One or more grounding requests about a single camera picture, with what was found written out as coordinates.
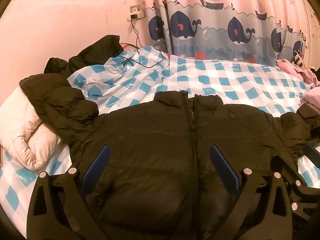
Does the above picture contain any black puffer jacket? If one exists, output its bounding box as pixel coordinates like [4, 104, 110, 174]
[20, 74, 319, 239]

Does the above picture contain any pink clothes pile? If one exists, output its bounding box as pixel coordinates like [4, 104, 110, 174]
[276, 59, 319, 112]

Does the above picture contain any white quilted jacket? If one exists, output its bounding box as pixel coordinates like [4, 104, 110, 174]
[1, 86, 61, 170]

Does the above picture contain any whale print curtain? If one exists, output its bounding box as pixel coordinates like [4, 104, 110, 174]
[145, 0, 310, 66]

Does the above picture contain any blue white checkered bed cover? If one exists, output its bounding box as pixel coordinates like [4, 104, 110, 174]
[1, 47, 318, 237]

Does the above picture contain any black garment by wall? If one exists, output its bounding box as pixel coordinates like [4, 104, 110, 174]
[44, 35, 124, 78]

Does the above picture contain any black charging cable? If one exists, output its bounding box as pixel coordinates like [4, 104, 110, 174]
[119, 18, 166, 68]

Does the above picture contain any white wall power socket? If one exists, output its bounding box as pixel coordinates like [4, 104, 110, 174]
[128, 4, 145, 21]

